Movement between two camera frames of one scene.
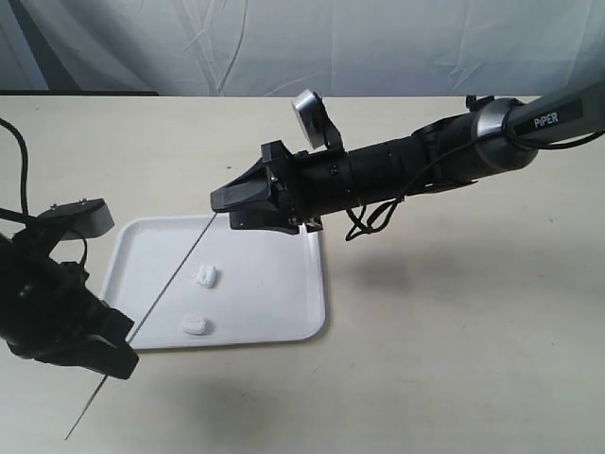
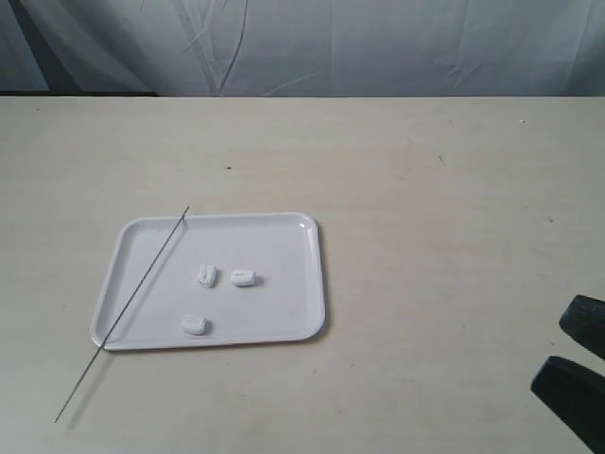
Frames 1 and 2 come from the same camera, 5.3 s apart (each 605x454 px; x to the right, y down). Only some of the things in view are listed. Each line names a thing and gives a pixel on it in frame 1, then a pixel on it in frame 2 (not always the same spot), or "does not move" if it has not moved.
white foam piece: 207,276 does not move
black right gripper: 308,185 to 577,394
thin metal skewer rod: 106,376 to 179,219
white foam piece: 195,323 does not move
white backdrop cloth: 278,47 does not move
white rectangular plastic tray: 183,281 does not move
